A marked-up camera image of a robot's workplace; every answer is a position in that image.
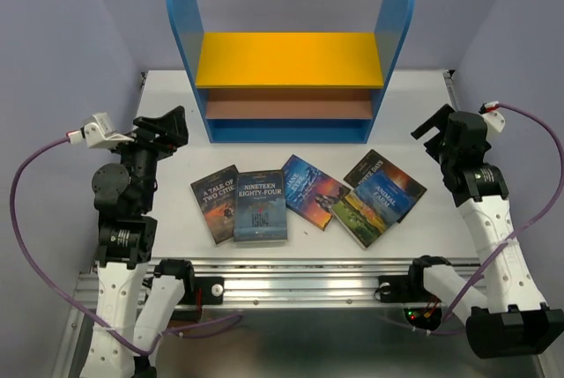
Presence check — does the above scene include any Three Days to See book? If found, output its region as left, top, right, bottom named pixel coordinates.
left=344, top=149, right=427, bottom=202

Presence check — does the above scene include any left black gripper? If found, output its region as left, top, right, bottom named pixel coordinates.
left=109, top=104, right=190, bottom=210

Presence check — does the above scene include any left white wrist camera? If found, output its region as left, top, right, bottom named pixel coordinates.
left=66, top=113, right=131, bottom=150

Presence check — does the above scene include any Nineteen Eighty-Four book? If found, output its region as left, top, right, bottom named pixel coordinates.
left=234, top=169, right=288, bottom=245

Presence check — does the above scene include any Animal Farm book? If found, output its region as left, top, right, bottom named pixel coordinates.
left=331, top=172, right=416, bottom=249

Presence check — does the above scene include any A Tale of Two Cities book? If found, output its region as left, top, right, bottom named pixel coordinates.
left=190, top=165, right=238, bottom=245

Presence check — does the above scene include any Jane Eyre book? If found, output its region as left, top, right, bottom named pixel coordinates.
left=282, top=154, right=351, bottom=231

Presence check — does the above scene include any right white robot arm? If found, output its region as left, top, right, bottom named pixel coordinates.
left=405, top=101, right=563, bottom=359

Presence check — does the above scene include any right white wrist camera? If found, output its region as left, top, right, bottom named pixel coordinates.
left=479, top=100, right=506, bottom=137

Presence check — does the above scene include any aluminium mounting rail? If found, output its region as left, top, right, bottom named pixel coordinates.
left=72, top=256, right=486, bottom=311

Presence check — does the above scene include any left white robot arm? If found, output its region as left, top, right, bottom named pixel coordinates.
left=80, top=106, right=197, bottom=377

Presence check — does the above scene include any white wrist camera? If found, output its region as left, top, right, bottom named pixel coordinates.
left=66, top=113, right=131, bottom=150
left=479, top=100, right=506, bottom=137

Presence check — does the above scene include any blue yellow wooden bookshelf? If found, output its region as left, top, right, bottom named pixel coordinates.
left=166, top=0, right=415, bottom=144

